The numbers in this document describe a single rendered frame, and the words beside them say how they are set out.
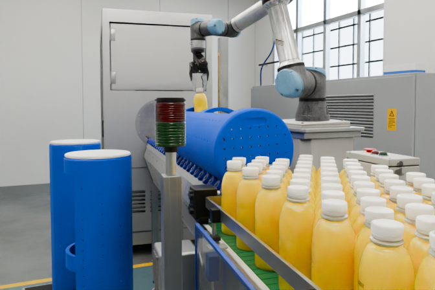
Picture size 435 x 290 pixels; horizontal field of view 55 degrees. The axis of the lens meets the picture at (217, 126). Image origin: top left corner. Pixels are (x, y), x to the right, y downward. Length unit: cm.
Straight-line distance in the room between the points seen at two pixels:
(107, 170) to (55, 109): 455
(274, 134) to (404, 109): 161
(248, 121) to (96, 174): 70
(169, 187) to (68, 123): 547
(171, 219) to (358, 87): 249
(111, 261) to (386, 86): 207
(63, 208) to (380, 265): 210
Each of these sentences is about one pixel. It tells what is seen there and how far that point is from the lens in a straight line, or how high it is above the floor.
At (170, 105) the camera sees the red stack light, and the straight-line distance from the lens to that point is 84.
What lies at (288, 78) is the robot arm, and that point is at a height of 135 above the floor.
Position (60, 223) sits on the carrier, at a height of 59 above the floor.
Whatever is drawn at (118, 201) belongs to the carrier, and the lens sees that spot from 181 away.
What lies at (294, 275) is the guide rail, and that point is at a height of 97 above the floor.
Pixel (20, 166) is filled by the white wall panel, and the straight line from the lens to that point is 633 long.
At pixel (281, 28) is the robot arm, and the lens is 177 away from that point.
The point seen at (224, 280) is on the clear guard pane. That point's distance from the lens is 87.
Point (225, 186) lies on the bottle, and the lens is 111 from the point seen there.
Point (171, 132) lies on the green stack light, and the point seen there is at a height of 119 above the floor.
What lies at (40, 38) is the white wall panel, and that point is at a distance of 634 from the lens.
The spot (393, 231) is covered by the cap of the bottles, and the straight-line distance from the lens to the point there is 57.
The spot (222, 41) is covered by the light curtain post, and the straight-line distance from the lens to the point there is 285.
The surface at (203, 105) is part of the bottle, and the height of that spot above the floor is 124.
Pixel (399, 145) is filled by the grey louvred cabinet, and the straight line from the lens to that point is 294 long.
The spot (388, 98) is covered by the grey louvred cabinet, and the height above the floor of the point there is 129.
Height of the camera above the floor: 124
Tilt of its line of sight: 3 degrees down
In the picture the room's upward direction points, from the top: straight up
